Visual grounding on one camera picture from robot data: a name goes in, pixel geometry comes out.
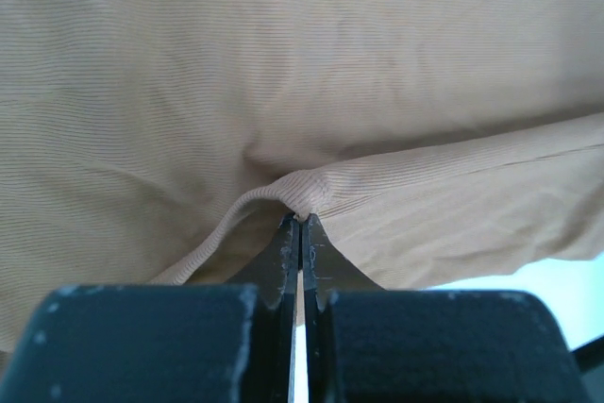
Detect mustard yellow tank top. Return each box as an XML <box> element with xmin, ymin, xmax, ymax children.
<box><xmin>1</xmin><ymin>0</ymin><xmax>603</xmax><ymax>357</ymax></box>

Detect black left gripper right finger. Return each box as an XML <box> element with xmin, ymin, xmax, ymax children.
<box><xmin>301</xmin><ymin>214</ymin><xmax>382</xmax><ymax>402</ymax></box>

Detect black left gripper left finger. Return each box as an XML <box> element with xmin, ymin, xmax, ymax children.
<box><xmin>227</xmin><ymin>214</ymin><xmax>301</xmax><ymax>403</ymax></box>

